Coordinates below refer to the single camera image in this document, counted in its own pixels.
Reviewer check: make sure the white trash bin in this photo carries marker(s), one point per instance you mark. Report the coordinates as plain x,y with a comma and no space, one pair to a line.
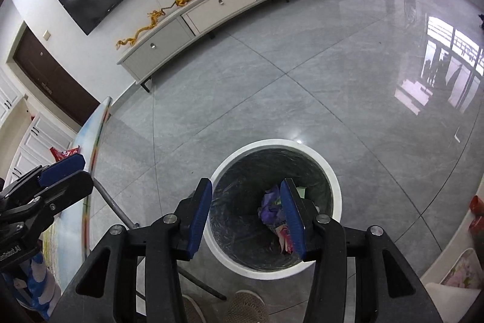
264,145

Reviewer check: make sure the purple wrapper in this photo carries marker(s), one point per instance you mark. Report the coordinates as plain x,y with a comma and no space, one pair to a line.
270,211

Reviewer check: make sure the red bag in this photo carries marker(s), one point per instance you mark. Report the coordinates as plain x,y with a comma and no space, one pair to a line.
477,217

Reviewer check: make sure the printed top coffee table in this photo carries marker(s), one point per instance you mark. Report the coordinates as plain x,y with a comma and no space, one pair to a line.
85,133

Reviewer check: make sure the beige light switch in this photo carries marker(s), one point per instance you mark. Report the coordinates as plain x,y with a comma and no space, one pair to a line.
46,34

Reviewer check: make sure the white wall cabinet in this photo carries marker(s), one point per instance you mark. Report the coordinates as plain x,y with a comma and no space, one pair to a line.
34,149

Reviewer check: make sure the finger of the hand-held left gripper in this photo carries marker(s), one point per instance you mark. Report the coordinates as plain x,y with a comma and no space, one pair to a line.
62,168
72,186

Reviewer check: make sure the floral cushion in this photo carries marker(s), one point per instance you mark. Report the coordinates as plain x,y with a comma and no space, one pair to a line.
465,270

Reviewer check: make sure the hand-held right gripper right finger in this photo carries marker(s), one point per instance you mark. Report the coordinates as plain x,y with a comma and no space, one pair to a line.
295,221

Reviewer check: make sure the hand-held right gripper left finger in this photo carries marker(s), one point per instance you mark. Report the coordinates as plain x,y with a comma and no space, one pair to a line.
200,217

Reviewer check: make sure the beige slipper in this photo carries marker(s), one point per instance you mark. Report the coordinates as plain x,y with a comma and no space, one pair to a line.
247,308
193,309

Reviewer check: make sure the orange pink wrapper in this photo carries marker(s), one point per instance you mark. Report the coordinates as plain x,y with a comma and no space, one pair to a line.
283,236

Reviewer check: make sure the cream television cabinet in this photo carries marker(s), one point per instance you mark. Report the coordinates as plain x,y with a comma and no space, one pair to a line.
166,39

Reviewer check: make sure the black object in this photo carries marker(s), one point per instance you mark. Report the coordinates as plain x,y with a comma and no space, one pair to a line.
481,21

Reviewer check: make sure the green wrapper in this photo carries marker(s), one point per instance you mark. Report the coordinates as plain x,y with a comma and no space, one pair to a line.
301,191

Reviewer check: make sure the red snack wrapper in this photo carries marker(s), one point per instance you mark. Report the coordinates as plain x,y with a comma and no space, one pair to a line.
62,154

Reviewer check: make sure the dark brown door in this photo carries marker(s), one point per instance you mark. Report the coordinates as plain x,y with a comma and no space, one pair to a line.
53,81

